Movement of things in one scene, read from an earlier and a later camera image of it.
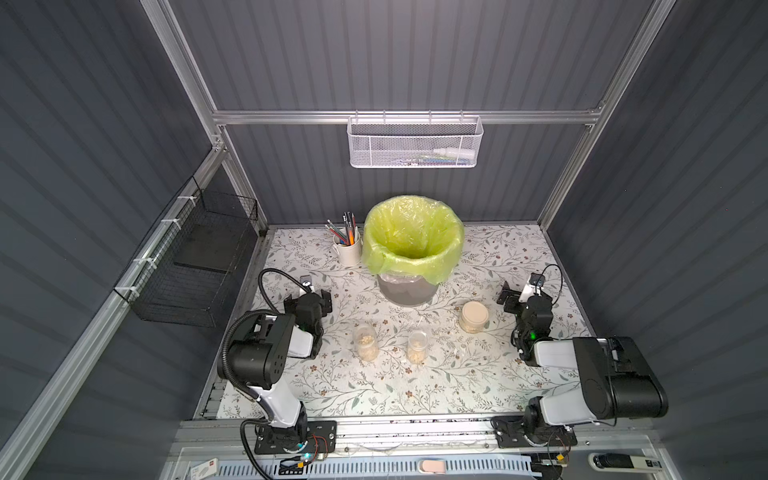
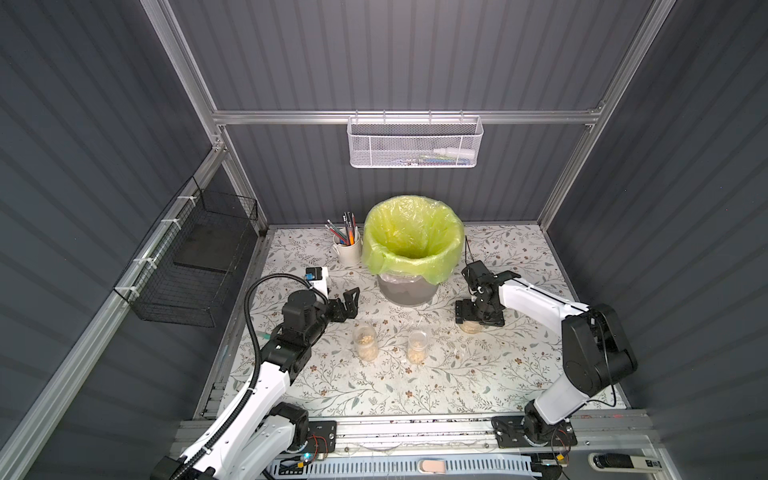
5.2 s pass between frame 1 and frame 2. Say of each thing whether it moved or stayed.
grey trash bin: stayed
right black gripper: moved
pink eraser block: stayed
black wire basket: stayed
